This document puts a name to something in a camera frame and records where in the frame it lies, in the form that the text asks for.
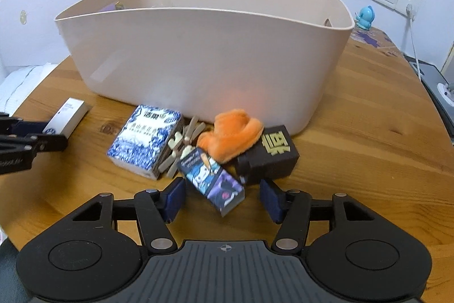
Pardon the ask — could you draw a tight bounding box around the white blue small box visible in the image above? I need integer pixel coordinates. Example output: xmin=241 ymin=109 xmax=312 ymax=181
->
xmin=42 ymin=98 xmax=91 ymax=138

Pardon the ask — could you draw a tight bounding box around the cartoon printed small box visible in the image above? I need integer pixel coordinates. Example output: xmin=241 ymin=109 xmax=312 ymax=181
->
xmin=178 ymin=147 xmax=245 ymax=217

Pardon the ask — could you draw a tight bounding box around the orange plush cloth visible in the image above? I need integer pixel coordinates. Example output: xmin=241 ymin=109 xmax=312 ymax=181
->
xmin=197 ymin=109 xmax=264 ymax=164

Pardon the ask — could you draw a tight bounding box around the white bedding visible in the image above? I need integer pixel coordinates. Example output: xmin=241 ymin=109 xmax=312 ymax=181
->
xmin=0 ymin=63 xmax=58 ymax=115

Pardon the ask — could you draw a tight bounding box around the black gold character box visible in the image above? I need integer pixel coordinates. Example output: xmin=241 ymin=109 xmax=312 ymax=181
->
xmin=235 ymin=125 xmax=299 ymax=184

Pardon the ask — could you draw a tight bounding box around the blue white tissue pack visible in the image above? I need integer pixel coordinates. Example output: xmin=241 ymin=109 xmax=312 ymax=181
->
xmin=107 ymin=105 xmax=184 ymax=180

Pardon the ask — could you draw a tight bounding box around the beige plastic storage basket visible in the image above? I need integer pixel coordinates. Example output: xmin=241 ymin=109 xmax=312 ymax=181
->
xmin=55 ymin=0 xmax=355 ymax=134

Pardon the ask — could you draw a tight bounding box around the grey flat device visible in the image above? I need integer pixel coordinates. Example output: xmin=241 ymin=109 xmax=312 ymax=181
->
xmin=405 ymin=55 xmax=453 ymax=141

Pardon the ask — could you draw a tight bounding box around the purple patterned mat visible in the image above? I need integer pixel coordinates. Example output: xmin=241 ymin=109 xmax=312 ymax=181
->
xmin=350 ymin=26 xmax=403 ymax=57

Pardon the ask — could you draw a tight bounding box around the blue cartoon figurine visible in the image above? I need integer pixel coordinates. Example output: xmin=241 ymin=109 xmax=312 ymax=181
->
xmin=355 ymin=5 xmax=375 ymax=31

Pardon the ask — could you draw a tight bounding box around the white power cable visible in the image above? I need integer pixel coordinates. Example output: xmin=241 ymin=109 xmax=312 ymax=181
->
xmin=405 ymin=4 xmax=424 ymax=82

